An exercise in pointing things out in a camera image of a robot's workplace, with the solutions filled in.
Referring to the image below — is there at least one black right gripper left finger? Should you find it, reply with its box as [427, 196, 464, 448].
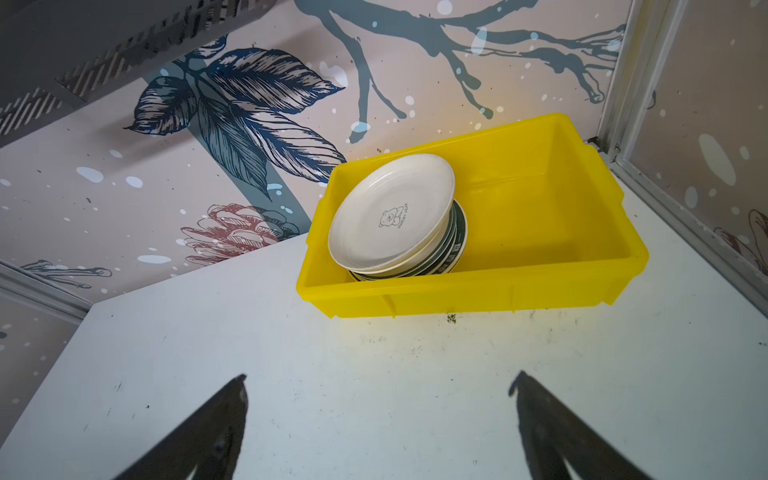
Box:
[118, 375, 248, 480]

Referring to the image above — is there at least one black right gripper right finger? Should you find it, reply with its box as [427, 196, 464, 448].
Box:
[508, 371, 648, 479]

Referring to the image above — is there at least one plate green rim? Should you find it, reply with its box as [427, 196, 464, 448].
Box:
[349, 200, 468, 282]

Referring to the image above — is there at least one yellow plastic bin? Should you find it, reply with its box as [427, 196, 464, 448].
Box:
[296, 113, 649, 318]

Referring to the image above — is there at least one cream bear print plate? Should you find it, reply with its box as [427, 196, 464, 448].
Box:
[328, 154, 456, 274]

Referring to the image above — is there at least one aluminium frame post left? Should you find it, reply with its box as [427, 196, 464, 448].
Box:
[1, 261, 93, 325]

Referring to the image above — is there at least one aluminium frame post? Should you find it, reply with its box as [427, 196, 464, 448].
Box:
[596, 0, 688, 163]
[1, 261, 93, 325]

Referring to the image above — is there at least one aluminium frame post right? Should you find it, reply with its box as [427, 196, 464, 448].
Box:
[596, 0, 688, 163]

